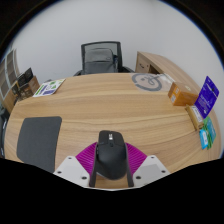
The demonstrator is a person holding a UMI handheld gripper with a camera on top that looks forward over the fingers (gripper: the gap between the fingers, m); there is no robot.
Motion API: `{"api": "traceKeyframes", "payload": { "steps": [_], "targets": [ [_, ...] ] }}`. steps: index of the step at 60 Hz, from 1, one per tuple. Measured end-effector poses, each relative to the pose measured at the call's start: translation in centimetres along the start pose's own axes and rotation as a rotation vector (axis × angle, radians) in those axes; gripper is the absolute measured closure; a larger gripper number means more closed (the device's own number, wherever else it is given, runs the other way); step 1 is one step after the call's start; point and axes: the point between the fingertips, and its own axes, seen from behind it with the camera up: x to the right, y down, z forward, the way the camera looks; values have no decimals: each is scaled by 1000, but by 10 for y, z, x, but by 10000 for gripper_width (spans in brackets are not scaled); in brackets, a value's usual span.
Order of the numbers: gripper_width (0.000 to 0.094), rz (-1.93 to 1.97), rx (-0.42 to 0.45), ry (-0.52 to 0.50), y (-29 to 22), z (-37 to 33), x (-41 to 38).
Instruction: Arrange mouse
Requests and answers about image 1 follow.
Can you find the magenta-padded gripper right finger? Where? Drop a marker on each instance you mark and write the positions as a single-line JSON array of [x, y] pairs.
[[151, 168]]

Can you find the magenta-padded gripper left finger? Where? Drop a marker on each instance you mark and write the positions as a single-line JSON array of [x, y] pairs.
[[71, 168]]

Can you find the black computer mouse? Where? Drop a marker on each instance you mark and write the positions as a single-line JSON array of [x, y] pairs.
[[111, 155]]

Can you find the dark grey mouse pad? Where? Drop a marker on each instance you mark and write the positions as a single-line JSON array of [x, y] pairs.
[[39, 141]]

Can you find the small blue package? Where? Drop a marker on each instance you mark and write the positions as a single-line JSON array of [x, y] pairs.
[[203, 139]]

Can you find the small tan box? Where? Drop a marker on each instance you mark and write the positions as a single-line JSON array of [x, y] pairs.
[[195, 116]]

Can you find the green package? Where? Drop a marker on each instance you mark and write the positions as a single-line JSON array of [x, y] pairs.
[[211, 131]]

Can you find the black bulky chair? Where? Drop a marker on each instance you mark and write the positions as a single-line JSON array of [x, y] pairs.
[[2, 131]]

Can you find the orange-brown box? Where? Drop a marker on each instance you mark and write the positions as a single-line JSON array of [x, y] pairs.
[[182, 94]]

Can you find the white sticker sheet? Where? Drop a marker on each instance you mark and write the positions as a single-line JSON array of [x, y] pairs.
[[49, 87]]

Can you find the purple card package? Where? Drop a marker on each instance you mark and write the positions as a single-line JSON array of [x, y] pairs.
[[207, 97]]

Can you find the large brown cardboard box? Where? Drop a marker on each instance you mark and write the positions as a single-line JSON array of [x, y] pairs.
[[31, 86]]

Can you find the small brown cardboard box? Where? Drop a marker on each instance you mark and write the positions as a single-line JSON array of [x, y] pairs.
[[15, 91]]

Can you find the black cardboard box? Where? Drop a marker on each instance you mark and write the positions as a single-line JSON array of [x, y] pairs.
[[25, 76]]

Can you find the wooden side desk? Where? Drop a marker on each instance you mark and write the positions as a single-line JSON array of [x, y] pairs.
[[151, 60]]

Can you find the grey backpack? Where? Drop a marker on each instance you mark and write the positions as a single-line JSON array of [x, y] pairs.
[[99, 60]]

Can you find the wooden shelf unit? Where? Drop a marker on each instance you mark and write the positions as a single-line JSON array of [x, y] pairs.
[[7, 75]]

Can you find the black mesh office chair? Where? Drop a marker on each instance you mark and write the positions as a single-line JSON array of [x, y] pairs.
[[118, 55]]

